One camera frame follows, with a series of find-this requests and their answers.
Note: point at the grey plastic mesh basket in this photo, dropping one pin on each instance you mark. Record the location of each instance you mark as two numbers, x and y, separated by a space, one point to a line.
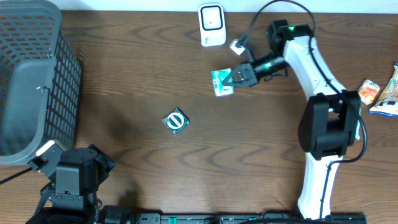
40 81

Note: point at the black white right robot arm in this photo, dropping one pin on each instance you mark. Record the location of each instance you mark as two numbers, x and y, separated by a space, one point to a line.
329 122

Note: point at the yellow chip bag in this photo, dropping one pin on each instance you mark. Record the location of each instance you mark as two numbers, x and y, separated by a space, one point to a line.
386 104

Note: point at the teal white small packet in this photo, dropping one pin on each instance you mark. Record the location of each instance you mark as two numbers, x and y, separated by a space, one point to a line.
217 78

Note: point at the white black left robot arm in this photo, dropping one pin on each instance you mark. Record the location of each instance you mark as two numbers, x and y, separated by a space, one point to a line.
71 195

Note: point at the orange snack packet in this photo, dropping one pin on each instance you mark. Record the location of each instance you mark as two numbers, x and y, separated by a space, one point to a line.
368 91

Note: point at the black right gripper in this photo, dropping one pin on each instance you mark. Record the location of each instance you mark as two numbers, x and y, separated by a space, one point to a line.
245 73

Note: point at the dark green round-logo packet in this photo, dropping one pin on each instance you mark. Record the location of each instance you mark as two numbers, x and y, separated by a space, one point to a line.
176 121

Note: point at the white barcode scanner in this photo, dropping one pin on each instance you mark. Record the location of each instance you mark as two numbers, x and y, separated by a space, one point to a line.
212 25

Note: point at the teal wet wipes pack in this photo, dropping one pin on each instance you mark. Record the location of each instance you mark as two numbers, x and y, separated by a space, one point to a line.
357 135

